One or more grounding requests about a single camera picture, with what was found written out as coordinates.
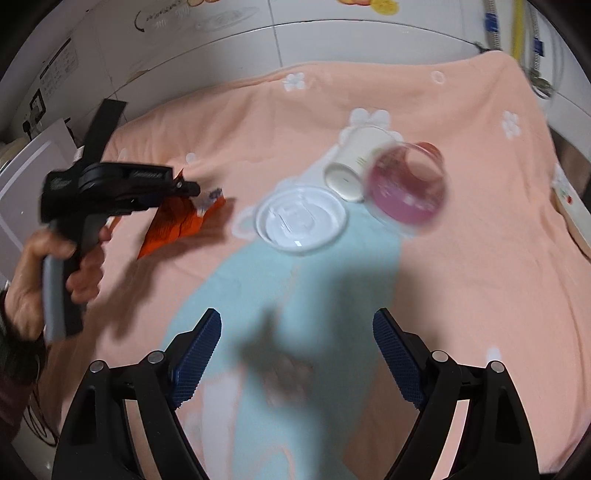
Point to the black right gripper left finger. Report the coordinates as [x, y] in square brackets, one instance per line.
[96, 440]

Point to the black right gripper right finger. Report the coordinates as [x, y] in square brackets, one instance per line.
[496, 441]

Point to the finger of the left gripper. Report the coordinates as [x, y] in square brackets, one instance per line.
[186, 189]

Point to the orange snack packet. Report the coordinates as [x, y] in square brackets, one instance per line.
[180, 217]

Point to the white paper cup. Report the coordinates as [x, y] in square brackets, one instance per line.
[346, 174]

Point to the red clear plastic cup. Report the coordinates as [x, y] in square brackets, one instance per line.
[407, 183]

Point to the person's left hand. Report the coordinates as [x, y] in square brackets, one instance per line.
[41, 281]

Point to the peach flower-print cloth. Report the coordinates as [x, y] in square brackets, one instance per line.
[297, 388]

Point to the white flower-print dish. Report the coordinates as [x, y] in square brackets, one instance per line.
[572, 208]

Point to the wall power socket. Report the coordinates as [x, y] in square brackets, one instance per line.
[37, 108]

